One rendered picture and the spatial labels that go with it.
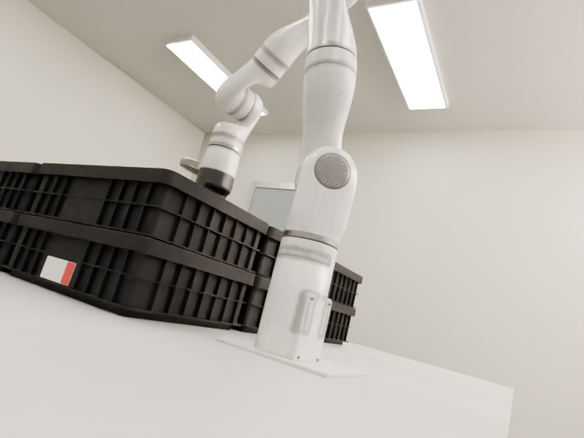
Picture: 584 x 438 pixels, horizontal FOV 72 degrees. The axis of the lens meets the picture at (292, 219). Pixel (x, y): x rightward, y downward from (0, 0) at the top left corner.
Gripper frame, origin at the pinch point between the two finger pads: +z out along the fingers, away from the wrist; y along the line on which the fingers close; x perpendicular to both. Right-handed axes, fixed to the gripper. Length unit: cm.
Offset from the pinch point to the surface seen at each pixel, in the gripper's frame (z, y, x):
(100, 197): -1.8, -17.7, 7.4
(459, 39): -192, 182, 5
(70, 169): -6.2, -19.0, 17.8
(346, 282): -4, 59, -7
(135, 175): -6.1, -18.7, -1.4
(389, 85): -191, 226, 67
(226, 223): -3.8, -1.6, -7.9
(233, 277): 5.4, 3.3, -9.0
